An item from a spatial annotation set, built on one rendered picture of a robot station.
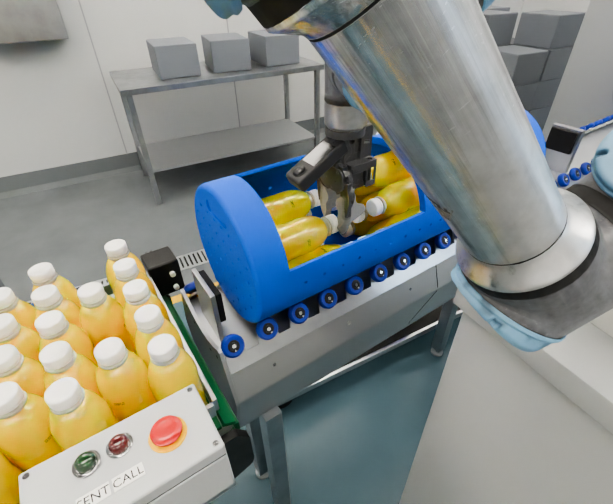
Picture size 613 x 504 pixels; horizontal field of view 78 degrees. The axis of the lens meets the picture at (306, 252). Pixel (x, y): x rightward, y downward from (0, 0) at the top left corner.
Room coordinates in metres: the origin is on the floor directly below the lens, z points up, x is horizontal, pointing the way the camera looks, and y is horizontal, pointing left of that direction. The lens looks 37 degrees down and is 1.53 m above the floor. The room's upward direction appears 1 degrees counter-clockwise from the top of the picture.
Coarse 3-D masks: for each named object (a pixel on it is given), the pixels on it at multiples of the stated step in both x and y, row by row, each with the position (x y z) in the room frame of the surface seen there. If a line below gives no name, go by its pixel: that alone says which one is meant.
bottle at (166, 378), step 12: (180, 348) 0.37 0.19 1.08; (180, 360) 0.35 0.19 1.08; (192, 360) 0.36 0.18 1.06; (156, 372) 0.33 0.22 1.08; (168, 372) 0.33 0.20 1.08; (180, 372) 0.33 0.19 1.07; (192, 372) 0.35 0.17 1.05; (156, 384) 0.32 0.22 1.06; (168, 384) 0.32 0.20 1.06; (180, 384) 0.33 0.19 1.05; (156, 396) 0.32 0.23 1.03; (204, 396) 0.36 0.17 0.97
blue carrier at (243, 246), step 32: (288, 160) 0.74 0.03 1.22; (224, 192) 0.57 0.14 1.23; (256, 192) 0.77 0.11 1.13; (224, 224) 0.56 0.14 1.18; (256, 224) 0.52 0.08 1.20; (416, 224) 0.67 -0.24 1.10; (224, 256) 0.57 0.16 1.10; (256, 256) 0.48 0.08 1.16; (320, 256) 0.54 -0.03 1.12; (352, 256) 0.57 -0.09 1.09; (384, 256) 0.64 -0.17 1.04; (224, 288) 0.61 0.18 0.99; (256, 288) 0.47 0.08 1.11; (288, 288) 0.49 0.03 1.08; (320, 288) 0.55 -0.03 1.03; (256, 320) 0.48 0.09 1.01
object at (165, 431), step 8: (168, 416) 0.24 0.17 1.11; (160, 424) 0.23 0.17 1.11; (168, 424) 0.23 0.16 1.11; (176, 424) 0.23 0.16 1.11; (152, 432) 0.22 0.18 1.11; (160, 432) 0.22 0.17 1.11; (168, 432) 0.22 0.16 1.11; (176, 432) 0.22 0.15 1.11; (152, 440) 0.22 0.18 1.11; (160, 440) 0.21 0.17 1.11; (168, 440) 0.21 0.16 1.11
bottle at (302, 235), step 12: (312, 216) 0.63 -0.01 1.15; (288, 228) 0.59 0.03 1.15; (300, 228) 0.59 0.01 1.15; (312, 228) 0.60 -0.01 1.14; (324, 228) 0.61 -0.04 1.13; (288, 240) 0.57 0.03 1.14; (300, 240) 0.57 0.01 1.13; (312, 240) 0.58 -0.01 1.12; (324, 240) 0.61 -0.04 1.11; (288, 252) 0.56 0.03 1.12; (300, 252) 0.57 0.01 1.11
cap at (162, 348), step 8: (160, 336) 0.37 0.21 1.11; (168, 336) 0.37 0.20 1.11; (152, 344) 0.35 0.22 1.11; (160, 344) 0.35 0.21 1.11; (168, 344) 0.35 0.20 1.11; (176, 344) 0.36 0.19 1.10; (152, 352) 0.34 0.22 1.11; (160, 352) 0.34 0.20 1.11; (168, 352) 0.34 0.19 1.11; (176, 352) 0.35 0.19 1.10; (160, 360) 0.33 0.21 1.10; (168, 360) 0.34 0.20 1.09
